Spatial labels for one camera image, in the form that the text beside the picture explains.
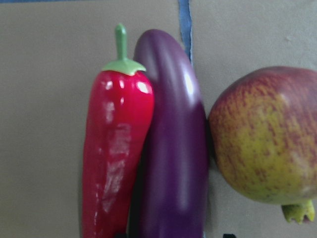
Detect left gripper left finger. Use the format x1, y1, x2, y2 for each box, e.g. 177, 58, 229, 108
114, 233, 128, 238

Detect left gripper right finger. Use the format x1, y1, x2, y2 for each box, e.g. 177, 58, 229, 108
222, 234, 235, 238

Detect purple eggplant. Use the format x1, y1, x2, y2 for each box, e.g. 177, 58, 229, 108
129, 29, 209, 238

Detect red yellow pomegranate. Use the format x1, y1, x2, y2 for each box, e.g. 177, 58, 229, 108
209, 66, 317, 224

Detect red chili pepper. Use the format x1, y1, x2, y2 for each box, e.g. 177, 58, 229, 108
82, 24, 154, 238

